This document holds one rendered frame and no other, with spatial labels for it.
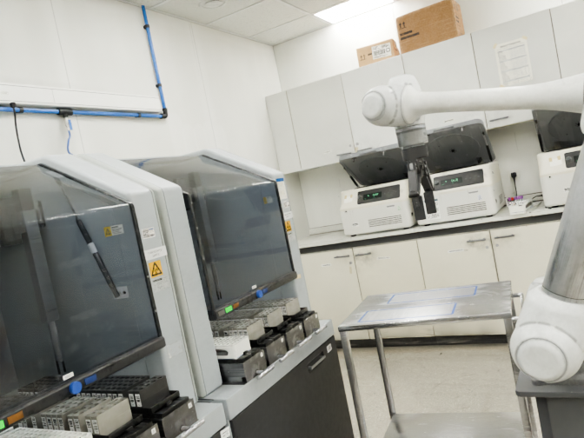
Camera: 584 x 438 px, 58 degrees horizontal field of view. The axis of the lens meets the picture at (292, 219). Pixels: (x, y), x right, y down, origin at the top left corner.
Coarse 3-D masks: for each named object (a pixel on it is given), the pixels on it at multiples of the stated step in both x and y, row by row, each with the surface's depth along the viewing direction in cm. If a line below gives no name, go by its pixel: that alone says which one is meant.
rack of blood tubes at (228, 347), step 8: (224, 336) 195; (232, 336) 192; (240, 336) 191; (248, 336) 189; (216, 344) 186; (224, 344) 184; (232, 344) 182; (240, 344) 184; (248, 344) 188; (216, 352) 197; (224, 352) 195; (232, 352) 181; (240, 352) 183
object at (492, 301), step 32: (448, 288) 219; (480, 288) 209; (352, 320) 199; (384, 320) 190; (416, 320) 182; (448, 320) 178; (480, 320) 174; (512, 320) 176; (352, 384) 195; (384, 384) 234; (416, 416) 228; (448, 416) 222; (480, 416) 217; (512, 416) 212
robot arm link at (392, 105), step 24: (384, 96) 135; (408, 96) 137; (432, 96) 135; (456, 96) 134; (480, 96) 134; (504, 96) 135; (528, 96) 134; (552, 96) 131; (576, 96) 128; (384, 120) 138; (408, 120) 140
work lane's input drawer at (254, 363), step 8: (248, 352) 186; (256, 352) 187; (224, 360) 183; (232, 360) 181; (240, 360) 179; (248, 360) 180; (256, 360) 185; (264, 360) 189; (224, 368) 182; (232, 368) 180; (240, 368) 179; (248, 368) 180; (256, 368) 184; (264, 368) 188; (272, 368) 185; (224, 376) 182; (232, 376) 181; (240, 376) 179; (248, 376) 179
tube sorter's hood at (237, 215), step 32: (128, 160) 203; (160, 160) 216; (192, 160) 230; (192, 192) 182; (224, 192) 196; (256, 192) 216; (224, 224) 193; (256, 224) 212; (224, 256) 190; (256, 256) 209; (288, 256) 230; (224, 288) 188; (256, 288) 205
